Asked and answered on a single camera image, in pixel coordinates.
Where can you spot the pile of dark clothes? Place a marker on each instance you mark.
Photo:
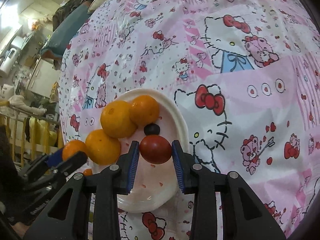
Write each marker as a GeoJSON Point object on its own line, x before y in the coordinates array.
{"type": "Point", "coordinates": [72, 7]}

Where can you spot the red cherry tomato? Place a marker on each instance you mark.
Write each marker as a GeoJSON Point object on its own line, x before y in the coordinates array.
{"type": "Point", "coordinates": [155, 149]}

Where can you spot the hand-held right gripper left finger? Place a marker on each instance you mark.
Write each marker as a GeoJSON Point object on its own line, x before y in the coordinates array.
{"type": "Point", "coordinates": [133, 166]}

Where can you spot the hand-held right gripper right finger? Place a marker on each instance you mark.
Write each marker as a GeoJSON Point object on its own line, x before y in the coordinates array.
{"type": "Point", "coordinates": [178, 171]}

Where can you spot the large orange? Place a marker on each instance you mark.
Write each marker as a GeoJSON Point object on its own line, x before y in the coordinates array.
{"type": "Point", "coordinates": [103, 147]}
{"type": "Point", "coordinates": [117, 118]}

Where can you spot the pink plate with white rim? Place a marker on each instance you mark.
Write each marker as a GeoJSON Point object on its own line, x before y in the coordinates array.
{"type": "Point", "coordinates": [155, 180]}

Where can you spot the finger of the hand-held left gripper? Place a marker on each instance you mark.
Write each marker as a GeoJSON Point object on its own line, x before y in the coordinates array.
{"type": "Point", "coordinates": [72, 162]}
{"type": "Point", "coordinates": [55, 158]}

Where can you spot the blue pillow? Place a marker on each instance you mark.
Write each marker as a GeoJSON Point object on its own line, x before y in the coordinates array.
{"type": "Point", "coordinates": [65, 35]}

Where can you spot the yellow wooden frame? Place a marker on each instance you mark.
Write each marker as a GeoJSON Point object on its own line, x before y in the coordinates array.
{"type": "Point", "coordinates": [22, 135]}

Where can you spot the pink cartoon printed blanket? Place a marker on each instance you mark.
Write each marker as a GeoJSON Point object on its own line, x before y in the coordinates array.
{"type": "Point", "coordinates": [250, 92]}

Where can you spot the dark grape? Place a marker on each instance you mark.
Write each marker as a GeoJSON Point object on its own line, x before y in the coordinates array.
{"type": "Point", "coordinates": [151, 129]}

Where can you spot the small mandarin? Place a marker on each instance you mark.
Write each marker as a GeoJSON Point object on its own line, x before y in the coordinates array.
{"type": "Point", "coordinates": [73, 148]}
{"type": "Point", "coordinates": [144, 110]}
{"type": "Point", "coordinates": [88, 172]}

